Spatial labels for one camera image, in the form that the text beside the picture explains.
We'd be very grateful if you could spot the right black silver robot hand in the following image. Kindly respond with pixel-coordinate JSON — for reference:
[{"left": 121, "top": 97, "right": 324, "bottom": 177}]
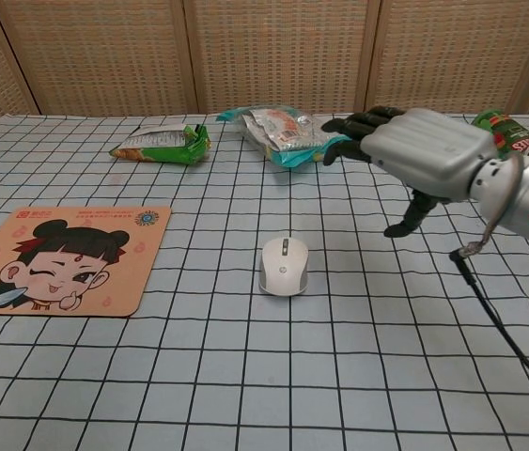
[{"left": 320, "top": 105, "right": 501, "bottom": 239}]

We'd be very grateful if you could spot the green white snack bag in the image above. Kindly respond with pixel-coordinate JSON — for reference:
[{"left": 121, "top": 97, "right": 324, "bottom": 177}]
[{"left": 108, "top": 123, "right": 212, "bottom": 166}]

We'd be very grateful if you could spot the white computer mouse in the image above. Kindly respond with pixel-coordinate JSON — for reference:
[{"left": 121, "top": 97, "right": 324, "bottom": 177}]
[{"left": 257, "top": 236, "right": 311, "bottom": 296}]

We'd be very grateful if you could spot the teal clear snack bag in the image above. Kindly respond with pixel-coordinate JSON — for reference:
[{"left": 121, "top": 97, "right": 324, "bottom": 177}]
[{"left": 216, "top": 105, "right": 355, "bottom": 170}]

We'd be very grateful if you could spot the green Pringles can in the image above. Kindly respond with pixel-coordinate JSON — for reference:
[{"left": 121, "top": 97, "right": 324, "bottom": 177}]
[{"left": 470, "top": 108, "right": 529, "bottom": 171}]

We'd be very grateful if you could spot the orange cartoon girl mouse pad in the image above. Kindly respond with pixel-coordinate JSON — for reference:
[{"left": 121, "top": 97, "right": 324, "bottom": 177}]
[{"left": 0, "top": 205, "right": 173, "bottom": 319}]

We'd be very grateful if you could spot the black robot wrist cable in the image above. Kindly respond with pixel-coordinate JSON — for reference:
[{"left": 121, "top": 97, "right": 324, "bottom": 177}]
[{"left": 449, "top": 152, "right": 529, "bottom": 401}]

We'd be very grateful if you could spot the wooden rattan folding screen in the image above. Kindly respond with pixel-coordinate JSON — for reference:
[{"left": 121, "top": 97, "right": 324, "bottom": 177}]
[{"left": 0, "top": 0, "right": 529, "bottom": 132}]

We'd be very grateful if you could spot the light blue checked tablecloth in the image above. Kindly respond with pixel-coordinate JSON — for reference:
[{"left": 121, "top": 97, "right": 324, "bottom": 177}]
[{"left": 0, "top": 111, "right": 529, "bottom": 451}]

